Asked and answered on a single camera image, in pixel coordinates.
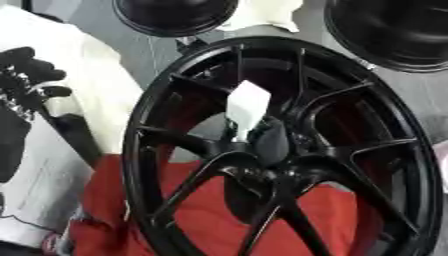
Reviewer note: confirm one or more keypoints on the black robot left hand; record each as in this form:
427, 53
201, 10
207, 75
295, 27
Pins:
23, 71

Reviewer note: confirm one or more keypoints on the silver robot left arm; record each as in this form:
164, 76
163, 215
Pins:
46, 190

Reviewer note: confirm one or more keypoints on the black round wheel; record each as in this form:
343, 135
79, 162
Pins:
396, 30
175, 16

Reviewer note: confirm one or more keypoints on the black spoked wheel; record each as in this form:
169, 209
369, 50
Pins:
281, 186

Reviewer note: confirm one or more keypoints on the white fabric sheet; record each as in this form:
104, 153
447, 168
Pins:
99, 76
262, 13

